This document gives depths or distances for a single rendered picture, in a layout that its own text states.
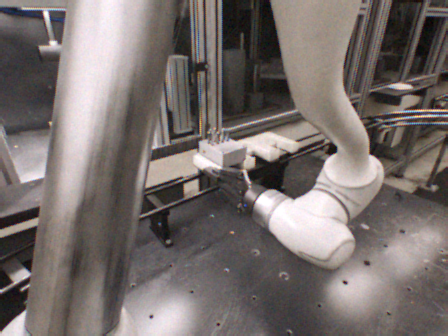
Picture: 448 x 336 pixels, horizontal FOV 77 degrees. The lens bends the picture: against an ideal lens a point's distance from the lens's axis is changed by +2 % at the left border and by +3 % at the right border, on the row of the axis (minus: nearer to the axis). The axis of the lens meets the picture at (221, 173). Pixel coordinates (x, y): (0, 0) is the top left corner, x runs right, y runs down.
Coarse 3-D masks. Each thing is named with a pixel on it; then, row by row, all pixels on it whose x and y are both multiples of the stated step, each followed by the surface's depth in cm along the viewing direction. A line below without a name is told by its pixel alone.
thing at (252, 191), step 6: (246, 180) 69; (240, 186) 71; (246, 186) 69; (252, 186) 68; (258, 186) 68; (246, 192) 67; (252, 192) 66; (258, 192) 66; (246, 198) 67; (252, 198) 65; (246, 204) 67; (252, 204) 65; (246, 210) 68; (252, 210) 66
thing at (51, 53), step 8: (48, 16) 77; (48, 24) 78; (48, 32) 79; (56, 40) 81; (40, 48) 77; (48, 48) 78; (56, 48) 79; (40, 56) 79; (48, 56) 79; (56, 56) 80
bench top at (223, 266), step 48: (288, 192) 109; (384, 192) 109; (144, 240) 85; (192, 240) 85; (240, 240) 85; (384, 240) 85; (432, 240) 85; (0, 288) 70; (144, 288) 70; (192, 288) 70; (240, 288) 70; (288, 288) 70; (336, 288) 70; (384, 288) 70; (432, 288) 70
